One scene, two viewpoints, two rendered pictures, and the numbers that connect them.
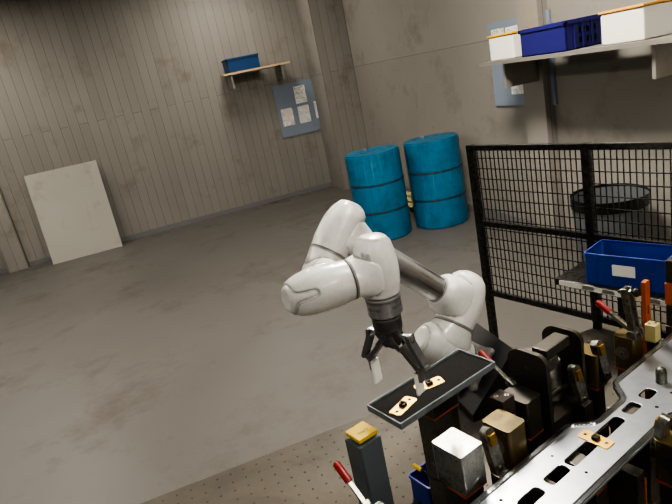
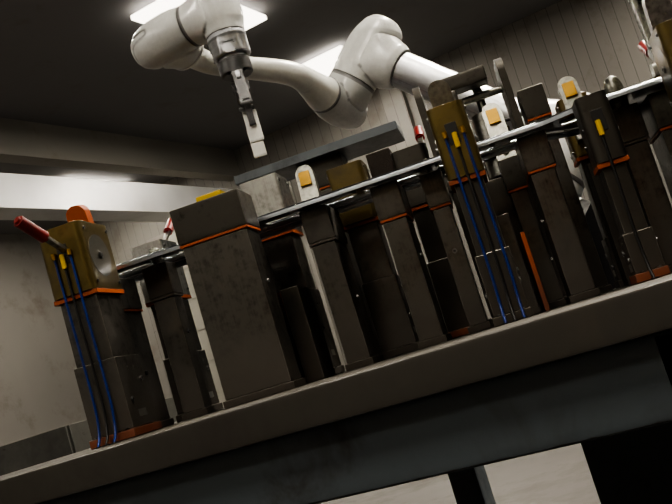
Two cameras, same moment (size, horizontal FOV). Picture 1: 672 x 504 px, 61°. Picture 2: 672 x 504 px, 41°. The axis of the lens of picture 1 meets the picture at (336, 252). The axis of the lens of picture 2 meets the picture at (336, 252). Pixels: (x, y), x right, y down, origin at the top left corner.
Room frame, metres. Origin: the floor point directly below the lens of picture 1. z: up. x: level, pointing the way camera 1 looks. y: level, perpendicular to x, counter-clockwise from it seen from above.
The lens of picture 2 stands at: (-0.07, -1.47, 0.71)
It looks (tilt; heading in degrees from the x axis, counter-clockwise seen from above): 7 degrees up; 42
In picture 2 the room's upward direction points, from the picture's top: 17 degrees counter-clockwise
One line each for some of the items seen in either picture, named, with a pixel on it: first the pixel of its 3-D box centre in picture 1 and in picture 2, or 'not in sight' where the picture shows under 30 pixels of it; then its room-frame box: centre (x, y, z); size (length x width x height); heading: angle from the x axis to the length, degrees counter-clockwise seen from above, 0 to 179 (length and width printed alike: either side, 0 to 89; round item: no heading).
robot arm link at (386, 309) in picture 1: (383, 304); (229, 48); (1.32, -0.09, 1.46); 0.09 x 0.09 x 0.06
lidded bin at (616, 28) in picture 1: (639, 21); not in sight; (4.01, -2.33, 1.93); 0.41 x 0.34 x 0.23; 16
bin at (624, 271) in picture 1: (632, 265); not in sight; (2.04, -1.12, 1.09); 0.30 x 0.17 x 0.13; 39
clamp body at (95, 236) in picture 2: not in sight; (96, 334); (0.75, -0.17, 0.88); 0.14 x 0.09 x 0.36; 33
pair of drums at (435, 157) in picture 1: (407, 186); not in sight; (6.81, -1.01, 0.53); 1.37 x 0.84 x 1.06; 106
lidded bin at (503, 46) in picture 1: (515, 43); not in sight; (5.32, -1.95, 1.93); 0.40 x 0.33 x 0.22; 16
